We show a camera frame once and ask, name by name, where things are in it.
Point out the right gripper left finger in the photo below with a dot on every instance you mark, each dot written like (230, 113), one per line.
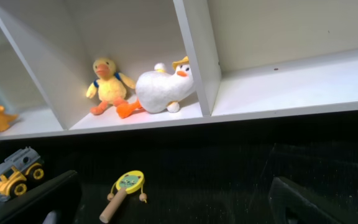
(42, 202)

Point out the yellow plush duck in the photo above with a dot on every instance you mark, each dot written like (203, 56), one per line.
(110, 88)

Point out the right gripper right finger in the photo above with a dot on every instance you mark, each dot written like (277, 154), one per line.
(297, 205)

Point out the white shelf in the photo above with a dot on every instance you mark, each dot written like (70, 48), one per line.
(291, 84)

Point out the white plush duck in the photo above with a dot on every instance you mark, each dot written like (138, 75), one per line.
(160, 90)

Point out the grey and yellow toy truck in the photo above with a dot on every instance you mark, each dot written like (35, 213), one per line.
(9, 179)

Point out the yellow rattle drum toy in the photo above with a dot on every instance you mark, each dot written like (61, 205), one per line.
(130, 182)

